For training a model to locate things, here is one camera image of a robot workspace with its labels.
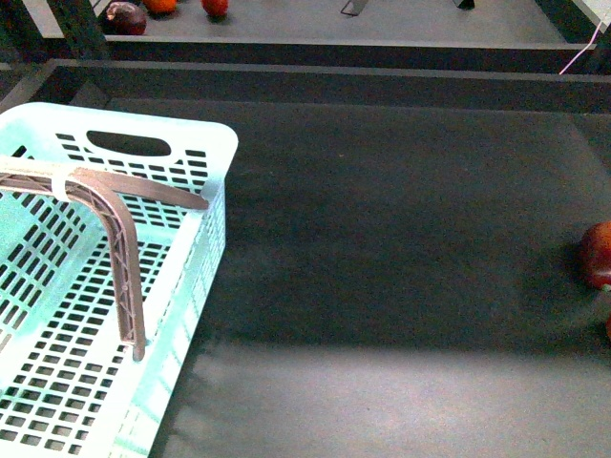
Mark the black display tray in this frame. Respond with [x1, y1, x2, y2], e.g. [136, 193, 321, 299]
[28, 0, 611, 73]
[1, 61, 610, 457]

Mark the red apple on shelf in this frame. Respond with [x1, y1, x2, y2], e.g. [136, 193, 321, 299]
[200, 0, 229, 18]

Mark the pink hanging cable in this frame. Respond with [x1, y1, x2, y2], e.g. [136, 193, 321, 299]
[558, 18, 605, 76]

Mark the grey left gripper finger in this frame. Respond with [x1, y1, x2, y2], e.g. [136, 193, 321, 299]
[71, 167, 209, 210]
[66, 180, 146, 362]

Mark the black shelf divider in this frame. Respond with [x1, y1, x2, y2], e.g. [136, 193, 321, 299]
[453, 0, 475, 10]
[340, 0, 369, 17]

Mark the black front display tray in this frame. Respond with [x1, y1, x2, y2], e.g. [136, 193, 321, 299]
[1, 61, 610, 457]

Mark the white gripper finger mount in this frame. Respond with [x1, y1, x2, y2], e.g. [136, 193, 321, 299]
[1, 156, 77, 202]

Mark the orange fruit on shelf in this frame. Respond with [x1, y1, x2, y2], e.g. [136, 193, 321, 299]
[142, 0, 178, 14]

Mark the black shelf divider right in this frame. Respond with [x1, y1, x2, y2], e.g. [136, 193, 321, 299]
[453, 0, 475, 10]

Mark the black rear display tray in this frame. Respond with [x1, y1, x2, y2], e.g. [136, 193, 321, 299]
[28, 0, 611, 73]

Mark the black shelf divider left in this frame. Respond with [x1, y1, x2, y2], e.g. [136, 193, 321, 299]
[340, 0, 369, 17]

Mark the dark purple fruit front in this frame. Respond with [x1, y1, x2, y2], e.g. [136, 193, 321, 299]
[102, 1, 147, 35]

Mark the red mango on table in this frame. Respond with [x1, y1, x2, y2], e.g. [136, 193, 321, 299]
[579, 220, 610, 291]

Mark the light blue plastic basket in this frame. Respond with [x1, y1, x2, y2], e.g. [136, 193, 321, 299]
[1, 102, 238, 457]

